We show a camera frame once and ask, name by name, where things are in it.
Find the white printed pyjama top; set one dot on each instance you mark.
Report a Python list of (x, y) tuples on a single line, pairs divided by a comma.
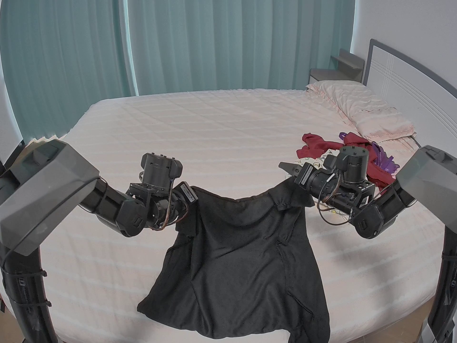
[(321, 158)]

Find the bed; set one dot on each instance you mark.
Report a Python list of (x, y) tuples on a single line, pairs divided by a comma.
[(214, 127)]

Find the cream pillow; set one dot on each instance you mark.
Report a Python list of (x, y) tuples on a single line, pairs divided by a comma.
[(357, 105)]

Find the grey bedside table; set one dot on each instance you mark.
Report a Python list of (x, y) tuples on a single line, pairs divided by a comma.
[(335, 72)]

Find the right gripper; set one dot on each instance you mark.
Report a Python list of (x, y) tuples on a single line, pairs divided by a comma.
[(317, 182)]

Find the purple garment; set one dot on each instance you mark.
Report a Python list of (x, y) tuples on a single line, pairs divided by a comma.
[(387, 159)]

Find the blue-green curtain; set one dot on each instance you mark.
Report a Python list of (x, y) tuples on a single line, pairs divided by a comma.
[(71, 48), (232, 30)]

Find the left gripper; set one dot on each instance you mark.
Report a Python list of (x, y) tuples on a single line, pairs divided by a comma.
[(185, 193)]

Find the black polo shirt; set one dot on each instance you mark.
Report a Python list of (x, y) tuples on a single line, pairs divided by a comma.
[(242, 263)]

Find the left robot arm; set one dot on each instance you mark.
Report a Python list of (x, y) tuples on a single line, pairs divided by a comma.
[(46, 191)]

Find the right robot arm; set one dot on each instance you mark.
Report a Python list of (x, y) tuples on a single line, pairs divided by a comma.
[(425, 180)]

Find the dark red garment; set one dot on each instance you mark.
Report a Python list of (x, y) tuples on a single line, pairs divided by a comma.
[(317, 145)]

